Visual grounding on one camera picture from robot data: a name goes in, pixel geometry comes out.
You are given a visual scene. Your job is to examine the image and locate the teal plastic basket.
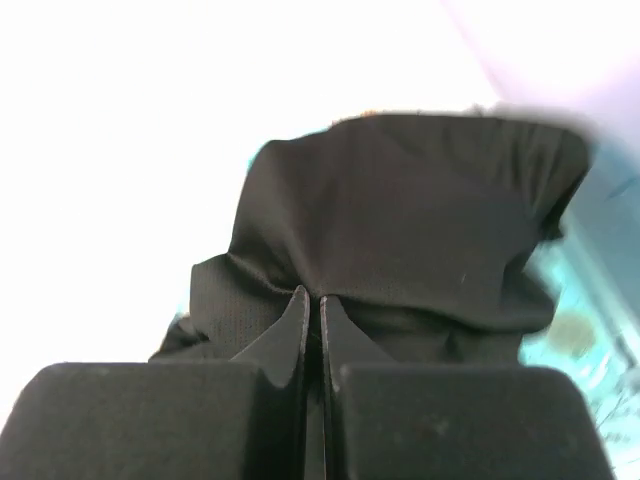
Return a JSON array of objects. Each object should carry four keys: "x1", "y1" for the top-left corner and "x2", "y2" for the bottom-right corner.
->
[{"x1": 520, "y1": 142, "x2": 639, "y2": 463}]

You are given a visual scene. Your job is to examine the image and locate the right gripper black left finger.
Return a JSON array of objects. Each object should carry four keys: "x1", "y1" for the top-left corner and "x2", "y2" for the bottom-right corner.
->
[{"x1": 1, "y1": 288, "x2": 306, "y2": 480}]

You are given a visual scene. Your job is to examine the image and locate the black t-shirt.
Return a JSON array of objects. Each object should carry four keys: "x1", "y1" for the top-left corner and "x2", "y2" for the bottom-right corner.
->
[{"x1": 158, "y1": 114, "x2": 591, "y2": 363}]

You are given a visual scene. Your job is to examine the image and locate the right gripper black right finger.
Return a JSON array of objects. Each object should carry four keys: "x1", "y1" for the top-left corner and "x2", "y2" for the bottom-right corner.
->
[{"x1": 320, "y1": 296, "x2": 611, "y2": 480}]

